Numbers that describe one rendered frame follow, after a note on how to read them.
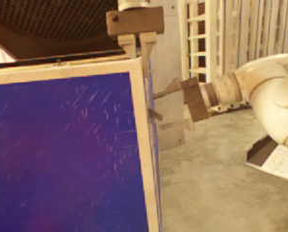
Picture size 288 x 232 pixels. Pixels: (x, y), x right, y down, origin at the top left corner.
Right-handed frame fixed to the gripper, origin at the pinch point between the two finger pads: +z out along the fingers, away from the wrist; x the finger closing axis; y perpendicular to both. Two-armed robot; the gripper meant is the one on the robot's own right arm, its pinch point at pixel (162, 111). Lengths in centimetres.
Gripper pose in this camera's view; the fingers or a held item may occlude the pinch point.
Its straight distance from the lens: 66.3
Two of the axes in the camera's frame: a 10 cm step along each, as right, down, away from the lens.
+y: -3.2, -0.1, -9.5
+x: 2.8, 9.5, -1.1
